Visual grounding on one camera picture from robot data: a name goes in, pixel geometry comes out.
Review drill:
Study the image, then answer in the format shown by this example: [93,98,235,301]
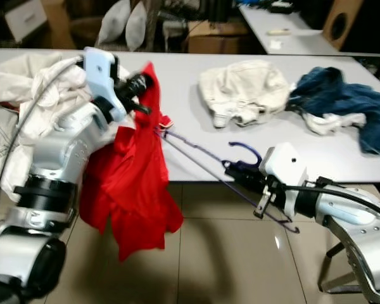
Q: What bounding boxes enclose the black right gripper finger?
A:
[222,160,260,179]
[227,172,262,192]

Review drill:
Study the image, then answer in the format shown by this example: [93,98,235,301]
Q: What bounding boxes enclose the purple wire hanger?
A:
[155,127,301,234]

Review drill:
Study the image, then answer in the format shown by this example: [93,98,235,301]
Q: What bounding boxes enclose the white pillow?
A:
[125,2,149,51]
[96,0,132,46]

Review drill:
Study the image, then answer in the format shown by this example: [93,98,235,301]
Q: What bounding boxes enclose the white crumpled garment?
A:
[0,57,89,186]

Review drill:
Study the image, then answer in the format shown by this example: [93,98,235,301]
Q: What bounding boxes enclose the tall brown cardboard box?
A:
[41,0,73,50]

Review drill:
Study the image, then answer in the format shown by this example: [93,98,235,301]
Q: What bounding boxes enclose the small white garment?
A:
[304,111,368,136]

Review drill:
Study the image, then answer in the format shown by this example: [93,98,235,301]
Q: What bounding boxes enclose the blue denim garment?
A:
[287,66,380,156]

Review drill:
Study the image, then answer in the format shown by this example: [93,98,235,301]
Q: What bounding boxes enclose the white drawer box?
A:
[5,0,48,42]

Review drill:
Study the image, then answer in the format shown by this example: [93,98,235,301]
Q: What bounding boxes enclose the wooden speaker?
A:
[323,0,365,51]

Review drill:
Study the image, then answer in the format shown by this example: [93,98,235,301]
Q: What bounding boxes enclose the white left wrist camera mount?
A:
[82,46,120,124]

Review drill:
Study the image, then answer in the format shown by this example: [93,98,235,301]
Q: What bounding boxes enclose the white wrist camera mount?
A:
[82,46,120,124]
[258,142,310,191]

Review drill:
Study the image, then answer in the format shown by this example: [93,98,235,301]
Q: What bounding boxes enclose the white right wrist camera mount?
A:
[258,142,310,191]

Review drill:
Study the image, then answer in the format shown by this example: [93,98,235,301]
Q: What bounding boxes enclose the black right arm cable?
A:
[298,179,380,224]

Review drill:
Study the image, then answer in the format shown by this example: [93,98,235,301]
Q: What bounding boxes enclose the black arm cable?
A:
[0,57,86,230]
[298,179,380,224]

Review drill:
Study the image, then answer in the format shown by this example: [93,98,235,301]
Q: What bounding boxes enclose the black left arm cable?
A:
[0,57,86,230]

